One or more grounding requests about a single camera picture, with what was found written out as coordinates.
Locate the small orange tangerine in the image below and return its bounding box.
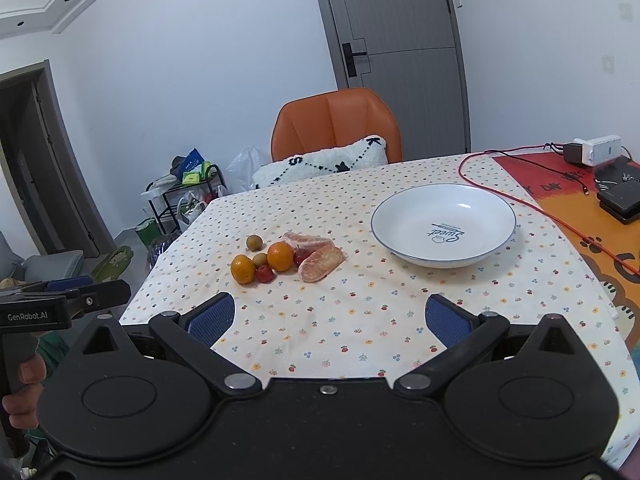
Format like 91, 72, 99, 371
230, 255, 256, 285

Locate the large orange tangerine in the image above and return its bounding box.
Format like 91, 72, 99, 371
267, 242, 294, 273

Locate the person's left hand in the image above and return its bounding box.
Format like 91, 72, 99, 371
2, 353, 47, 430

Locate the grey sofa cushion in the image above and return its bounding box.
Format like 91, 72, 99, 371
22, 250, 84, 282

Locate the green bag on floor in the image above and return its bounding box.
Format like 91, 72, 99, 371
91, 245, 134, 283

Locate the red cherry tomato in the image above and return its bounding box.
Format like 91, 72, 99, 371
255, 264, 276, 284

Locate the white blue-rimmed plate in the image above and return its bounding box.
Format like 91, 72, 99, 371
370, 183, 516, 270

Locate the floral patterned tablecloth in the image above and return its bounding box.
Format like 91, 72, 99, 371
122, 156, 639, 467

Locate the black metal rack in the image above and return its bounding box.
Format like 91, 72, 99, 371
140, 162, 227, 234

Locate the red lychee fruit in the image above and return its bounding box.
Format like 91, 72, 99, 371
293, 247, 312, 268

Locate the front pomelo segment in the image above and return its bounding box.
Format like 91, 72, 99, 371
298, 244, 345, 283

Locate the pomelo segment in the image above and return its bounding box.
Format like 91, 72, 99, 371
298, 244, 345, 283
282, 231, 333, 252

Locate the rear pomelo segment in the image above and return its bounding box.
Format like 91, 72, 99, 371
282, 231, 333, 252

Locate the white plastic bag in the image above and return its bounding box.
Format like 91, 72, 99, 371
224, 146, 271, 193

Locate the red orange table mat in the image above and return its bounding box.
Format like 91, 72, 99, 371
496, 153, 639, 351

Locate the white black-patterned pillow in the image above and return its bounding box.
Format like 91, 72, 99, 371
253, 134, 388, 188

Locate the black box device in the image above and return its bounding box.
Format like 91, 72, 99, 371
594, 156, 640, 224

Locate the white power adapter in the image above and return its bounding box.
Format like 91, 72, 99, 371
562, 136, 623, 167

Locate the orange leather chair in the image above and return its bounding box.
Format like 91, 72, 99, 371
270, 88, 402, 164

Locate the grey door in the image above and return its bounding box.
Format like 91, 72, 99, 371
318, 0, 471, 159

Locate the red cable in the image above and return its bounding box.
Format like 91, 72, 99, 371
456, 143, 640, 278

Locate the dark doorway frame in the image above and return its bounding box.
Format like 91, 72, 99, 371
1, 61, 116, 258

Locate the black door handle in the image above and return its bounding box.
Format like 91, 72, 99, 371
342, 42, 368, 78

